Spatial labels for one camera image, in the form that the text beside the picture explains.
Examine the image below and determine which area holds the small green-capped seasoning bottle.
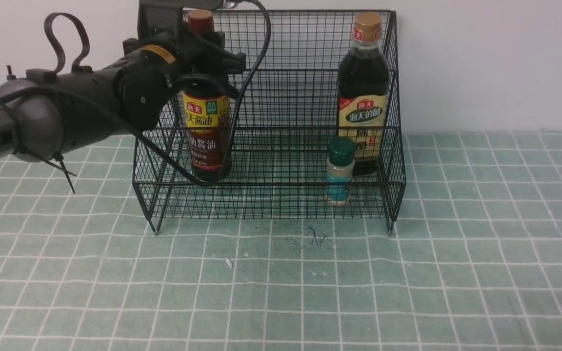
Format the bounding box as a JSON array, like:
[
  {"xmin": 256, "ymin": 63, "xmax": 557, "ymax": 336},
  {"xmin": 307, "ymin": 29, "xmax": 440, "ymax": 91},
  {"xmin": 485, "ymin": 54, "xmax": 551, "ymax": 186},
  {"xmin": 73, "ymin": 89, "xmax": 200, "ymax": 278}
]
[{"xmin": 326, "ymin": 137, "xmax": 356, "ymax": 206}]

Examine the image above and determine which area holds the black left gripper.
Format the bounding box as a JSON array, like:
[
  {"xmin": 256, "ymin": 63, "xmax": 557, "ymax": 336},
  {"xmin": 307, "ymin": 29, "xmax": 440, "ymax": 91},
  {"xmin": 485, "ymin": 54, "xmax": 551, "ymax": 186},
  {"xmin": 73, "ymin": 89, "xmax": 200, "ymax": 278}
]
[{"xmin": 118, "ymin": 30, "xmax": 247, "ymax": 131}]

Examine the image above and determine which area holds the black vinegar bottle yellow label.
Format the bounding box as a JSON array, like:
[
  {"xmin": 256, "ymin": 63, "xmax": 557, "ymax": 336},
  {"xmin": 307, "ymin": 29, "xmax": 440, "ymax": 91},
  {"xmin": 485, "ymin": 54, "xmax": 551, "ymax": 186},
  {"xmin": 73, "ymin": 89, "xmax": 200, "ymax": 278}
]
[{"xmin": 337, "ymin": 12, "xmax": 391, "ymax": 177}]

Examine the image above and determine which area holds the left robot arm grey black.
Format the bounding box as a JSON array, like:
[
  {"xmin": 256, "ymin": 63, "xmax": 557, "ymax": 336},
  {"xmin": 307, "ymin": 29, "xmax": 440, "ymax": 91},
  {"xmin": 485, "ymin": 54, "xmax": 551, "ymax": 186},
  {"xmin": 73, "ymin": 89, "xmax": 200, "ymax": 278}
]
[{"xmin": 0, "ymin": 29, "xmax": 247, "ymax": 162}]

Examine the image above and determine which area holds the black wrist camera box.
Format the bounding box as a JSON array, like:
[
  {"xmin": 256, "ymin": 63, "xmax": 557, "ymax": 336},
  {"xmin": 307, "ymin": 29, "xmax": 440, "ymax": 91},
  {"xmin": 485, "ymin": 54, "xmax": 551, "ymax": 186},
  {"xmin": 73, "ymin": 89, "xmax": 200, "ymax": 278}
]
[{"xmin": 138, "ymin": 0, "xmax": 225, "ymax": 39}]

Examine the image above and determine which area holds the black wire mesh rack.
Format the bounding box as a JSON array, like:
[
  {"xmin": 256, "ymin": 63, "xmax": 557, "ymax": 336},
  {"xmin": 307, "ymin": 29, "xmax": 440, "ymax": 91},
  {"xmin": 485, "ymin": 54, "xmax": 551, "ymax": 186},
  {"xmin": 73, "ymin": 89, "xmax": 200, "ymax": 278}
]
[{"xmin": 132, "ymin": 9, "xmax": 406, "ymax": 234}]

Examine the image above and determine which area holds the dark soy sauce bottle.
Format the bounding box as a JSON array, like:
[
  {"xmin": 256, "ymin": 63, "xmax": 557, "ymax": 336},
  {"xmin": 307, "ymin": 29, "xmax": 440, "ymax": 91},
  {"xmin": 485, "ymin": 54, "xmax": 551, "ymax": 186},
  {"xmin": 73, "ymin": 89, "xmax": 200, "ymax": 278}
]
[{"xmin": 181, "ymin": 9, "xmax": 231, "ymax": 181}]

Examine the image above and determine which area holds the green checkered tablecloth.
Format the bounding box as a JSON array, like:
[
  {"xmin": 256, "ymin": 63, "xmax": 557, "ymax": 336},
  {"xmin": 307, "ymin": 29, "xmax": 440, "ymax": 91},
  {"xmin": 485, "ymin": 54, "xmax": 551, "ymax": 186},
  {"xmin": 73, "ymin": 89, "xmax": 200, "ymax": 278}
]
[{"xmin": 0, "ymin": 131, "xmax": 562, "ymax": 351}]

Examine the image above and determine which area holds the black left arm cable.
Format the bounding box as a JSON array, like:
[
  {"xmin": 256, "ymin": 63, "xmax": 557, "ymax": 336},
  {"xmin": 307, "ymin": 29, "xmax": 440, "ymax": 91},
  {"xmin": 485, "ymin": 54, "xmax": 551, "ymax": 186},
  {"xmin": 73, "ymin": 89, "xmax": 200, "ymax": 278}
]
[{"xmin": 0, "ymin": 0, "xmax": 272, "ymax": 193}]

